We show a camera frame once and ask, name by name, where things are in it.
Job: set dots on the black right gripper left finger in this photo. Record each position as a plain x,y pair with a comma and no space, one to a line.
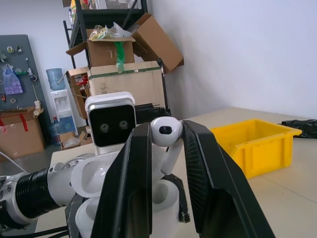
128,178

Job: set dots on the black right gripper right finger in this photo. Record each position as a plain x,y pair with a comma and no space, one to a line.
218,188

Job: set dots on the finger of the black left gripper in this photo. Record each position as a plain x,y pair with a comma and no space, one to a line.
182,198
71,213

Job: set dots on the white earbud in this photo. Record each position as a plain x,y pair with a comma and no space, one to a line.
165,132

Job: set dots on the yellow plastic bin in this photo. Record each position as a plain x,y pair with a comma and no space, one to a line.
262,148

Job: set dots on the small flat cardboard box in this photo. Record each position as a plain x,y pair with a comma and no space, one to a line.
71,141

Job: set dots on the blue water jug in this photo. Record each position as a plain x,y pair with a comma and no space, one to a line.
55,134

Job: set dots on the large green-taped cardboard box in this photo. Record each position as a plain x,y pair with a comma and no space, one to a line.
128,84

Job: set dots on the cardboard box with red tape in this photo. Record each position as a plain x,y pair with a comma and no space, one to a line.
19,134

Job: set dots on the white water dispenser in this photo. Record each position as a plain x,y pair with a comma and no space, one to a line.
62,109

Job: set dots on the cardboard box with red label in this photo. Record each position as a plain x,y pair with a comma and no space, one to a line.
77,91

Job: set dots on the black plastic bag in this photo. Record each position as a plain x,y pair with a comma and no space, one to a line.
303,127

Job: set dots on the green plastic strip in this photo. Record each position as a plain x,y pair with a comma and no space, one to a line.
121,55

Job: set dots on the blue water bottle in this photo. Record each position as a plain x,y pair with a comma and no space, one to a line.
55,79

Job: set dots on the open cardboard box with bags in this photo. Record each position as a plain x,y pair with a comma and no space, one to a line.
104,53

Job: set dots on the tilted open cardboard box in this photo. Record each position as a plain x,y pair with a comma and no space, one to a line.
156,42

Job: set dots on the purple plastic bag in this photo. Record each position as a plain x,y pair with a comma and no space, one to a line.
13,81

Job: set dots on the clear plastic bags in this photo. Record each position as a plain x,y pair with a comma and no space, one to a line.
109,31

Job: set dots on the grey pegboard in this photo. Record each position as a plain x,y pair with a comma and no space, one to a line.
23,62

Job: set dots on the black metal shelf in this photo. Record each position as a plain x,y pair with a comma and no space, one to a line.
81,19

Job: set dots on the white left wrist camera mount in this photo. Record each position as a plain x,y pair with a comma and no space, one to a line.
109,124

